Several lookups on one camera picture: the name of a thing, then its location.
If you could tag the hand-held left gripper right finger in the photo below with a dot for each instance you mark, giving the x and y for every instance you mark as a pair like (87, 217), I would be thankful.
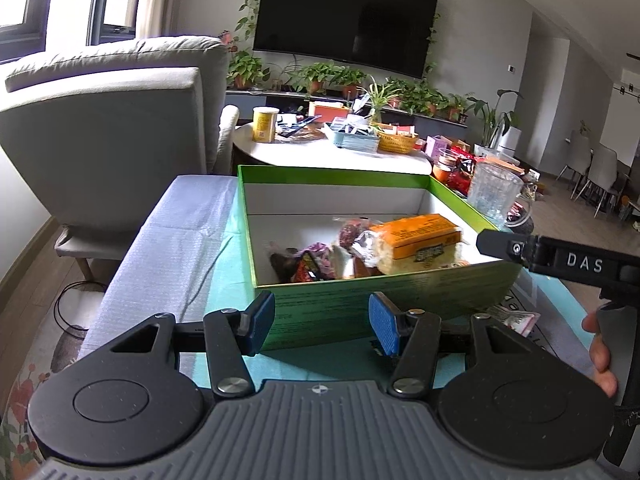
(382, 320)

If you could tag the pile of red snack bags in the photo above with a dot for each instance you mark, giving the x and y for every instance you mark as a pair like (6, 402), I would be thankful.
(457, 170)

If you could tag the green cardboard box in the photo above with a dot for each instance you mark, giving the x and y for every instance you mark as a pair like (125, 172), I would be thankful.
(400, 300)

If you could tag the floral rug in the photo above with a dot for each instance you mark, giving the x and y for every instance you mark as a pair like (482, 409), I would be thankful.
(20, 400)

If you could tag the grey blue cloth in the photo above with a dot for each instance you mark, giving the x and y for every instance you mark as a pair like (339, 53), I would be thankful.
(165, 260)

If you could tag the spider plant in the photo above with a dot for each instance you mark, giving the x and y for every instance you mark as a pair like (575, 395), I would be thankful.
(381, 100)

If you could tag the window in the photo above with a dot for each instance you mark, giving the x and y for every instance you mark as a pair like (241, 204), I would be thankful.
(65, 5)

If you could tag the blue tray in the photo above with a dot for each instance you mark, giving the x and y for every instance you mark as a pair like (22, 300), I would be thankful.
(352, 137)

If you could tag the person's right hand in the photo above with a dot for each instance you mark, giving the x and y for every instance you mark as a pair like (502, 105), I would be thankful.
(602, 360)

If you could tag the wicker basket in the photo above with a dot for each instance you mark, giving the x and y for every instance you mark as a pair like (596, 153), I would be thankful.
(397, 142)

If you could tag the dark television console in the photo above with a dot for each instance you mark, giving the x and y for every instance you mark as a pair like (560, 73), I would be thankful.
(265, 97)

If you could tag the small pink white packet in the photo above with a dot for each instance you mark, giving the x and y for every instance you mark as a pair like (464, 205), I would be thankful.
(520, 321)

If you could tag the orange box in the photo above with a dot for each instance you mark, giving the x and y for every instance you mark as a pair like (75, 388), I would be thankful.
(327, 110)

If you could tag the black television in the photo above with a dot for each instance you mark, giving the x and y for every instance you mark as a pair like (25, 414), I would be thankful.
(345, 15)

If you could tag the dark snack packet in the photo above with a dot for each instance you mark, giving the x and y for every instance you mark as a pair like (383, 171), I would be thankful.
(281, 264)

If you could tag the grey armchair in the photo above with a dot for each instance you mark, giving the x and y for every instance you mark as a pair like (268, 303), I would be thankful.
(110, 135)

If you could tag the dark red snack bag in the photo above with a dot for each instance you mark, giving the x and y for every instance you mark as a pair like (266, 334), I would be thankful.
(352, 232)

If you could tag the grey dining chair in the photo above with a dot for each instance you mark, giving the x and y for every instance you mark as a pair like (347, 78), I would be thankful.
(575, 160)
(607, 177)

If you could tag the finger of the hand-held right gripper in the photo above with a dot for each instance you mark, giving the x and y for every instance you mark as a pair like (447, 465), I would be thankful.
(502, 246)

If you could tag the white round coffee table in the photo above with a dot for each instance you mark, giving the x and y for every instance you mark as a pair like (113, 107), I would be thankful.
(320, 152)

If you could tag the clear plastic container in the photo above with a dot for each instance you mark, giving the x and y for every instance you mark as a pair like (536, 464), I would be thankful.
(492, 192)

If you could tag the tall plant in white pot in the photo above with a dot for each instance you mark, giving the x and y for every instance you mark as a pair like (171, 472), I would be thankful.
(495, 115)

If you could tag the row of potted plants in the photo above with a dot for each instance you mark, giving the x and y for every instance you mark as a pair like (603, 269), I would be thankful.
(320, 77)

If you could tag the yellow canister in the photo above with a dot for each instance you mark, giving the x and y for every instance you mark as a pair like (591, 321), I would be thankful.
(265, 125)

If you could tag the silver snack packet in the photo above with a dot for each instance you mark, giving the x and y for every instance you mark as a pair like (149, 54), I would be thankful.
(364, 246)

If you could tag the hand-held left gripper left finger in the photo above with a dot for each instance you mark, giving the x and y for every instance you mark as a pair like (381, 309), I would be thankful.
(260, 317)

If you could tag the red snack packet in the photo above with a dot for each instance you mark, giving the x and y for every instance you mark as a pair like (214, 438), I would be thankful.
(307, 269)

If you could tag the pink box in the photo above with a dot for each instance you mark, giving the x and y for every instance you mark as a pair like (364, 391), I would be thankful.
(436, 147)

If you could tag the orange bread pack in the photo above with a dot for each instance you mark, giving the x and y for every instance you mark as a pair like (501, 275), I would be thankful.
(415, 240)

